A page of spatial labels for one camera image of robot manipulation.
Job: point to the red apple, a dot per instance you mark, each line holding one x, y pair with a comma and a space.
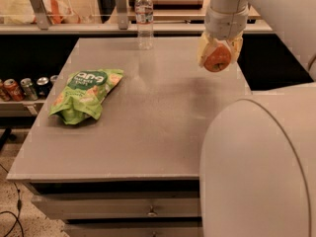
218, 60

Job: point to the left metal shelf bracket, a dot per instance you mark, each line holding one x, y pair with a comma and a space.
42, 18

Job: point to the dark soda can behind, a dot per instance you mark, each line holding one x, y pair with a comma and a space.
53, 79

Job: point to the orange soda can at edge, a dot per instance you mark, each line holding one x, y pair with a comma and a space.
3, 93

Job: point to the silver soda can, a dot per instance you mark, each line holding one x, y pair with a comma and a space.
29, 89

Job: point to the metal shelf bracket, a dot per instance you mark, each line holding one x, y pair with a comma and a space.
42, 18
122, 14

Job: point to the metal drawer knob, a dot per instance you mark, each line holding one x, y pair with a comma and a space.
151, 212

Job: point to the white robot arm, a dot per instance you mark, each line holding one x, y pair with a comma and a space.
257, 163

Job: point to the dark soda can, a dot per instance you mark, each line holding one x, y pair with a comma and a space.
44, 86
53, 79

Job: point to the green rice chip bag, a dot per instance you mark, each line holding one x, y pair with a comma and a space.
83, 95

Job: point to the red soda can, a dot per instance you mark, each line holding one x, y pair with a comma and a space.
14, 90

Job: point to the grey drawer cabinet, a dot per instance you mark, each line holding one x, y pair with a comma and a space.
100, 177

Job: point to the clear plastic water bottle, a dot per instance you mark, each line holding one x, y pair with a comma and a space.
144, 19

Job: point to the orange white snack bag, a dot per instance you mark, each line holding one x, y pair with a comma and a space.
20, 12

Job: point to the middle metal shelf bracket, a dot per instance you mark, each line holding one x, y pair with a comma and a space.
122, 14

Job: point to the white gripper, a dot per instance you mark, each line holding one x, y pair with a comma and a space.
225, 24

